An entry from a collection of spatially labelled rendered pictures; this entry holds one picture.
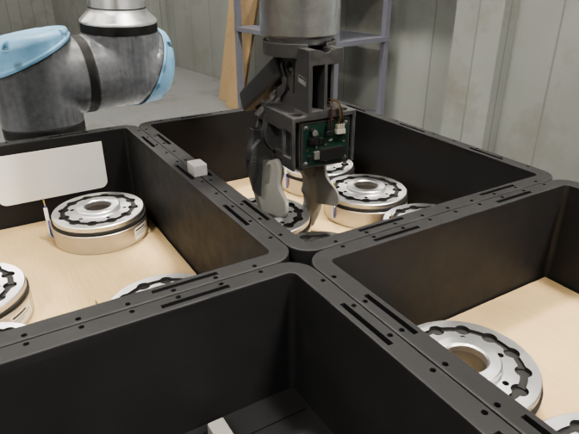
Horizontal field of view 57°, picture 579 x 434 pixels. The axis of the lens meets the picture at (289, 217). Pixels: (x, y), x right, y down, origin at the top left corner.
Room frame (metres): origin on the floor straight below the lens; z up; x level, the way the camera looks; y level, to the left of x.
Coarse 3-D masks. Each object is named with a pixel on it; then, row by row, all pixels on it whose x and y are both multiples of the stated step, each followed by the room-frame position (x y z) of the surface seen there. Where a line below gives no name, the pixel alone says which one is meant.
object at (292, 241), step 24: (168, 120) 0.69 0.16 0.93; (192, 120) 0.70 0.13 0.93; (384, 120) 0.69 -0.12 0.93; (168, 144) 0.60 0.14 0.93; (456, 144) 0.58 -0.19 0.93; (528, 168) 0.51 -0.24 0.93; (480, 192) 0.44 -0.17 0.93; (504, 192) 0.44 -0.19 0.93; (264, 216) 0.40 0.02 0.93; (408, 216) 0.39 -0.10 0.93; (288, 240) 0.35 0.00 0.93; (336, 240) 0.35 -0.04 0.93
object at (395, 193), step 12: (336, 180) 0.64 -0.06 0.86; (348, 180) 0.64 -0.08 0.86; (384, 180) 0.65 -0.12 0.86; (348, 192) 0.60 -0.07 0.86; (384, 192) 0.60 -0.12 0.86; (396, 192) 0.61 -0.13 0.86; (348, 204) 0.57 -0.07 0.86; (360, 204) 0.57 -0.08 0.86; (372, 204) 0.57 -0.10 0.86; (384, 204) 0.57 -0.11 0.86; (396, 204) 0.58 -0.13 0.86
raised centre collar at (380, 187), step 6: (354, 180) 0.63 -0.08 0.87; (360, 180) 0.63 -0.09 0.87; (366, 180) 0.63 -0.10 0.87; (372, 180) 0.63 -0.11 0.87; (378, 180) 0.63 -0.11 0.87; (348, 186) 0.61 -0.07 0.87; (354, 186) 0.61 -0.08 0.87; (378, 186) 0.61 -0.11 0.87; (384, 186) 0.61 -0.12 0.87; (354, 192) 0.60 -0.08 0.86; (360, 192) 0.59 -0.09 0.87; (366, 192) 0.59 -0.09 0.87; (372, 192) 0.59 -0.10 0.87; (378, 192) 0.60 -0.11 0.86
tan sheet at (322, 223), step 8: (232, 184) 0.71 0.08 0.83; (240, 184) 0.71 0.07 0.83; (248, 184) 0.71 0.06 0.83; (240, 192) 0.68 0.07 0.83; (248, 192) 0.68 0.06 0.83; (288, 192) 0.68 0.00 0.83; (296, 200) 0.65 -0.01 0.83; (320, 216) 0.60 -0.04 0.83; (320, 224) 0.58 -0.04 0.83; (328, 224) 0.58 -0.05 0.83; (336, 224) 0.58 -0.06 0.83
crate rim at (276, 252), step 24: (0, 144) 0.58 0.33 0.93; (24, 144) 0.59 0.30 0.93; (144, 144) 0.59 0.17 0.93; (168, 168) 0.52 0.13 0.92; (216, 192) 0.44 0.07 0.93; (240, 216) 0.39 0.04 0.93; (264, 240) 0.35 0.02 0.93; (240, 264) 0.32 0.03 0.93; (264, 264) 0.32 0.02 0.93; (168, 288) 0.29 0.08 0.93; (192, 288) 0.29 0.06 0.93; (72, 312) 0.26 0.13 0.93; (96, 312) 0.26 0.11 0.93; (0, 336) 0.24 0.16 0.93; (24, 336) 0.24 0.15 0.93
